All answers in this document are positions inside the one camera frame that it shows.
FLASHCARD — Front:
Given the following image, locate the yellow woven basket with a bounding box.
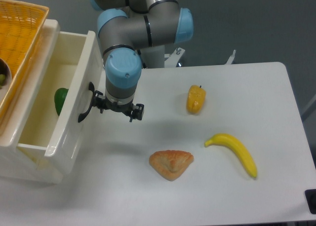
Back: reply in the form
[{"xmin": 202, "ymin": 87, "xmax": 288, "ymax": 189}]
[{"xmin": 0, "ymin": 0, "xmax": 49, "ymax": 132}]

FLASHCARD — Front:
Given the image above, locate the brown pastry bread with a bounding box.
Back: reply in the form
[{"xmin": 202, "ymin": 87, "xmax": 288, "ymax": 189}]
[{"xmin": 149, "ymin": 150, "xmax": 194, "ymax": 181}]

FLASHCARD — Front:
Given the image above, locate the yellow banana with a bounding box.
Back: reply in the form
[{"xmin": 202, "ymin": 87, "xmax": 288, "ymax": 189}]
[{"xmin": 204, "ymin": 133, "xmax": 258, "ymax": 179}]

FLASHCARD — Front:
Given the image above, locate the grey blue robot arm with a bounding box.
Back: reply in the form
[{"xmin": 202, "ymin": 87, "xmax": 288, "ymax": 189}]
[{"xmin": 89, "ymin": 0, "xmax": 194, "ymax": 120}]

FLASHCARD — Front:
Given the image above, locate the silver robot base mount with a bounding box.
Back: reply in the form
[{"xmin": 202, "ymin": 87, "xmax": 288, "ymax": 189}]
[{"xmin": 138, "ymin": 45, "xmax": 186, "ymax": 69}]

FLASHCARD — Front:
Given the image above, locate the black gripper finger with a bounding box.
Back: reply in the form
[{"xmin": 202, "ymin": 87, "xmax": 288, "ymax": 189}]
[
  {"xmin": 129, "ymin": 104, "xmax": 144, "ymax": 122},
  {"xmin": 93, "ymin": 90, "xmax": 104, "ymax": 113}
]

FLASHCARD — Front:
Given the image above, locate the green bell pepper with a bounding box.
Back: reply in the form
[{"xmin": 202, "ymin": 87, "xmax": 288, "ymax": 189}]
[{"xmin": 54, "ymin": 87, "xmax": 68, "ymax": 116}]

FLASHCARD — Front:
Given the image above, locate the white top drawer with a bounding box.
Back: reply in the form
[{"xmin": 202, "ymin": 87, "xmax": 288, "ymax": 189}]
[{"xmin": 19, "ymin": 31, "xmax": 103, "ymax": 175}]

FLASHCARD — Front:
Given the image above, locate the white drawer cabinet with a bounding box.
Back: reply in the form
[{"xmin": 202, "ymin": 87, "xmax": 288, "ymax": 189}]
[{"xmin": 0, "ymin": 19, "xmax": 73, "ymax": 184}]

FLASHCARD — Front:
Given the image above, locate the yellow bell pepper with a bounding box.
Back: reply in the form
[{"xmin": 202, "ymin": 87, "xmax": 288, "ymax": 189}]
[{"xmin": 186, "ymin": 85, "xmax": 206, "ymax": 114}]

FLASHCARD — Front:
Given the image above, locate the white bracket behind table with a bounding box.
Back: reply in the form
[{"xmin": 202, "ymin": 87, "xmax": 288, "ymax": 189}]
[{"xmin": 225, "ymin": 49, "xmax": 237, "ymax": 65}]

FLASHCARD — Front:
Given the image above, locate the white bowl with grapes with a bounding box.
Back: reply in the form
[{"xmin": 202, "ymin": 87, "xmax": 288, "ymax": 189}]
[{"xmin": 0, "ymin": 59, "xmax": 12, "ymax": 103}]

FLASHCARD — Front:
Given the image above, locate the black device at table edge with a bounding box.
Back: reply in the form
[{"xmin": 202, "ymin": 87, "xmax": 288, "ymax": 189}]
[{"xmin": 305, "ymin": 189, "xmax": 316, "ymax": 215}]

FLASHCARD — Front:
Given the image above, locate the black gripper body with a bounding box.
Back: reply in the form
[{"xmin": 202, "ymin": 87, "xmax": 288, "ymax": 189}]
[{"xmin": 103, "ymin": 98, "xmax": 133, "ymax": 114}]

